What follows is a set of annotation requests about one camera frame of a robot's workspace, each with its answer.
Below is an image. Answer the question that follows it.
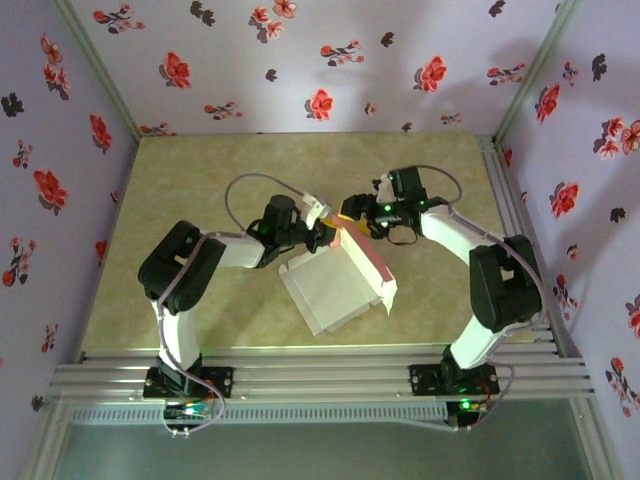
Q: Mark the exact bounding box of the aluminium corner post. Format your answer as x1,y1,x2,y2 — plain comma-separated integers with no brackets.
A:
492,0,585,147
49,0,144,146

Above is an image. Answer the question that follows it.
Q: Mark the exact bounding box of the pink and white paper box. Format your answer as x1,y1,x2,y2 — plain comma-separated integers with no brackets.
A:
278,212,400,337

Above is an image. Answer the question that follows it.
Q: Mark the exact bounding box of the grey slotted cable duct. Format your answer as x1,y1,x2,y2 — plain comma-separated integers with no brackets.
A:
67,402,449,426

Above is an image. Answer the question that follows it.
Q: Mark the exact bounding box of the aluminium side rail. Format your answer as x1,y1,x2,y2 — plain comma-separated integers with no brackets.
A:
474,133,584,361

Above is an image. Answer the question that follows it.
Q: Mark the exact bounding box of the long aluminium base rail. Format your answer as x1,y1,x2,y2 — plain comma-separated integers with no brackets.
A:
47,344,596,402

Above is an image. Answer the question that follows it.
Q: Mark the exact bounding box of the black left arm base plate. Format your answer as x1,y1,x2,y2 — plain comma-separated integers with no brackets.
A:
143,366,236,400

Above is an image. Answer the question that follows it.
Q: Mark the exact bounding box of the lilac right arm cable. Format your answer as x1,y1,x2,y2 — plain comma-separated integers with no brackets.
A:
399,164,546,434

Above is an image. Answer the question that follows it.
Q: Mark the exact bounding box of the lilac arm cable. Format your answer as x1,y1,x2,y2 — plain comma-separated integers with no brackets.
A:
154,172,311,441
399,164,546,434

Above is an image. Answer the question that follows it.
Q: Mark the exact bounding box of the thin black right gripper cable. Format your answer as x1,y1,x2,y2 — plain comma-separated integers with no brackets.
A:
386,223,422,247

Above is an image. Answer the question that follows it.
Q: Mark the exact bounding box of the aluminium frame leg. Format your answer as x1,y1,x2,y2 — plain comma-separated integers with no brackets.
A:
569,397,619,480
19,399,71,480

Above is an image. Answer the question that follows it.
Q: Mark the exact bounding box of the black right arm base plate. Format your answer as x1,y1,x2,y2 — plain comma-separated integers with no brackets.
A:
408,363,501,397

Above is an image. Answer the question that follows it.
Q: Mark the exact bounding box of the lilac left arm cable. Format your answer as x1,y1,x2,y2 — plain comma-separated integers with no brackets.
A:
154,172,311,441

